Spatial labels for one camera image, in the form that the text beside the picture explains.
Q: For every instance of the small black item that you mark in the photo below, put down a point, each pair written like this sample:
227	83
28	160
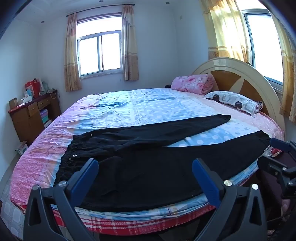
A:
167	86

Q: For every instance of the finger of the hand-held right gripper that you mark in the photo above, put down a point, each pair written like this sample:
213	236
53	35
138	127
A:
281	144
275	165

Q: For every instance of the round bed with pink-blue sheet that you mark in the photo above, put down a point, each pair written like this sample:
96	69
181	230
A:
148	104

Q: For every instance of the stack of books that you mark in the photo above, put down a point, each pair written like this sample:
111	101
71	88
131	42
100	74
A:
44	117

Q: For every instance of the cardboard box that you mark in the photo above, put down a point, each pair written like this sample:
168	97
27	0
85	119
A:
13	103

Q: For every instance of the yellow curtain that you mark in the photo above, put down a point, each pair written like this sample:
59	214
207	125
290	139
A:
288	76
225	30

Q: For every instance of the patterned pillow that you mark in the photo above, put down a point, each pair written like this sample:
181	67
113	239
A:
233	100

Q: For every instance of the sliding window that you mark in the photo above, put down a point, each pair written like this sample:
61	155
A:
99	46

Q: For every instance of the large window by headboard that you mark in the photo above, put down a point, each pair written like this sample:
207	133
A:
263	41

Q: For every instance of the person's right hand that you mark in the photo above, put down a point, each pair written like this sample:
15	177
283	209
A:
285	206

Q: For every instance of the dark curtain rod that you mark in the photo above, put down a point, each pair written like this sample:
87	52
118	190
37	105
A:
99	9

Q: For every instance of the pink floral pillow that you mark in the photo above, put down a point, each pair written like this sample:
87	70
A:
194	83

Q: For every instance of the beige curtain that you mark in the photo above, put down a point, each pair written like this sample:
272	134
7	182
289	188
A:
72	55
130	44

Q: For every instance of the red paper bag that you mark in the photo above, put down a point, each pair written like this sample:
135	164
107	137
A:
32	87

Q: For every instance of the cream and wood headboard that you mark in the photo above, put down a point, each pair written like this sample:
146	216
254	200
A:
245	81

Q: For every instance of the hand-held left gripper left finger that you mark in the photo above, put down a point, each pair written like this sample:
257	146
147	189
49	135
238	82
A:
85	183

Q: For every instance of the maroon bed base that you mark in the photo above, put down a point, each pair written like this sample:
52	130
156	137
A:
270	197

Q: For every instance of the black pants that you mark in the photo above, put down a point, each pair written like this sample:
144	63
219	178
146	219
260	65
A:
148	166

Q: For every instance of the white box on floor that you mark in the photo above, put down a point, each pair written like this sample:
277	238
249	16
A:
22	148

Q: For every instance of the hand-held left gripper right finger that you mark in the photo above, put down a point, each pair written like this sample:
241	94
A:
204	182

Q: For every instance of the wooden desk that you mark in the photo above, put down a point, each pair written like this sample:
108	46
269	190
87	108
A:
30	120

